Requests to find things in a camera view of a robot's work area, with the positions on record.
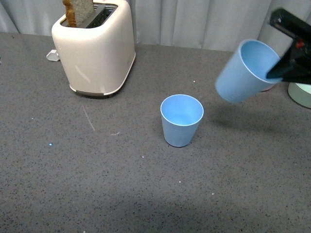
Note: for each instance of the toasted bread slice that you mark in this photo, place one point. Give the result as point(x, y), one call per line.
point(77, 11)

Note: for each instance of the light blue cup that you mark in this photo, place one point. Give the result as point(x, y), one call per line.
point(244, 75)
point(181, 115)

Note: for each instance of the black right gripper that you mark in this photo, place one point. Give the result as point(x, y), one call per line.
point(295, 65)

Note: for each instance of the pale green bowl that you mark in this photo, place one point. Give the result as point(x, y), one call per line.
point(300, 93)

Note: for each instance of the white power plug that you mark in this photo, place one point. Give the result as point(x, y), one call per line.
point(53, 56)

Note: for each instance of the white two-slot toaster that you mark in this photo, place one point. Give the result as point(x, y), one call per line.
point(98, 55)

